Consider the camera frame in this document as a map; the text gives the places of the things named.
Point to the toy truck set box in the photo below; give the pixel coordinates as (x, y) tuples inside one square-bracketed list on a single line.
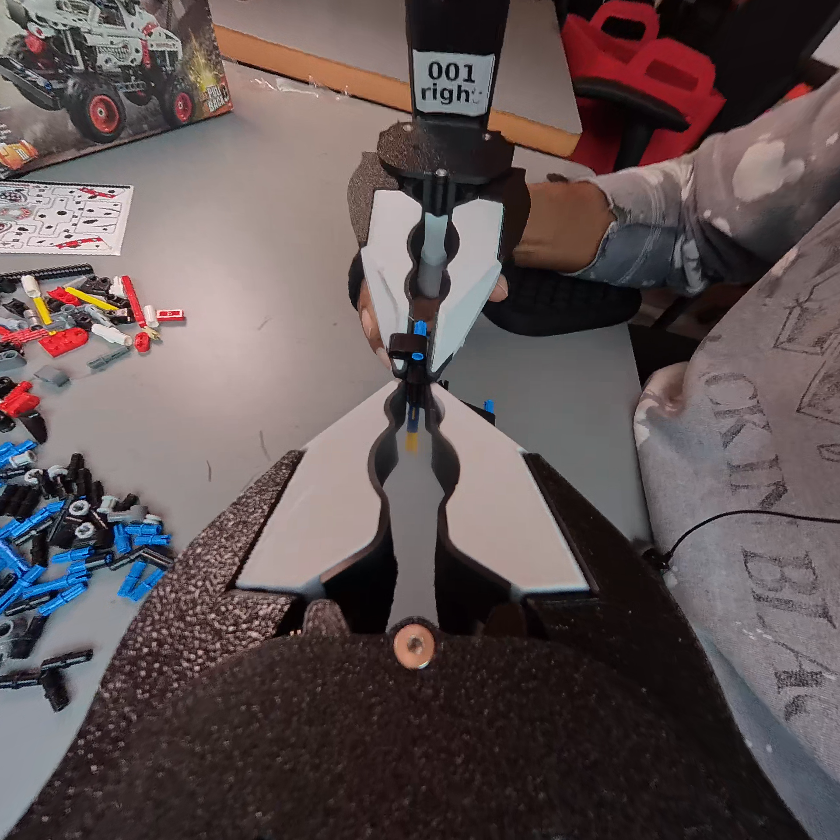
[(98, 79)]

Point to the grey desk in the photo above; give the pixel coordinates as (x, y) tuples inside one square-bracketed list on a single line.
[(262, 361)]

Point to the person's right forearm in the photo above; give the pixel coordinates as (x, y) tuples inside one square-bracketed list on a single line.
[(689, 216)]

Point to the pile of blue black pins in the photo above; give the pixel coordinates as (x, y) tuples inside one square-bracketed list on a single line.
[(72, 525)]

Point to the person's right hand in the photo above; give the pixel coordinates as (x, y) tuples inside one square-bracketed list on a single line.
[(564, 223)]

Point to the black office chair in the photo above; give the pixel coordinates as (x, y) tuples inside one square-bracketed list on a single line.
[(630, 105)]

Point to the printed sticker sheet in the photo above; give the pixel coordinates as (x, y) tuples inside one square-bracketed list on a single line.
[(59, 220)]

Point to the person's grey printed sweatshirt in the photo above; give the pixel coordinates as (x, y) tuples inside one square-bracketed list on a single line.
[(754, 525)]

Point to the grey table with wooden edge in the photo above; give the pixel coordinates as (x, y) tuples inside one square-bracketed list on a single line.
[(315, 52)]

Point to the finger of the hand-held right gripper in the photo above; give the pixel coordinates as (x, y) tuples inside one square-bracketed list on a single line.
[(387, 256), (479, 256)]

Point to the pile of mixed coloured bricks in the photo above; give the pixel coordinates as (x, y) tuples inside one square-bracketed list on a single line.
[(65, 328)]

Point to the small black frame brick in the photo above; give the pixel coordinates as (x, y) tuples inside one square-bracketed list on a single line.
[(487, 408)]

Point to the black beam with yellow axle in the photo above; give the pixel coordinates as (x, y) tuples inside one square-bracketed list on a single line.
[(407, 346)]

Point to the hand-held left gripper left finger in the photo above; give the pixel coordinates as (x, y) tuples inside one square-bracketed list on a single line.
[(315, 512)]

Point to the red felt bag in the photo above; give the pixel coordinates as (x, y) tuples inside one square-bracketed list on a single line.
[(610, 26), (656, 85)]

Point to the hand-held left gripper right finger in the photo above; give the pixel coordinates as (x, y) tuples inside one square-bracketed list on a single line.
[(512, 518)]

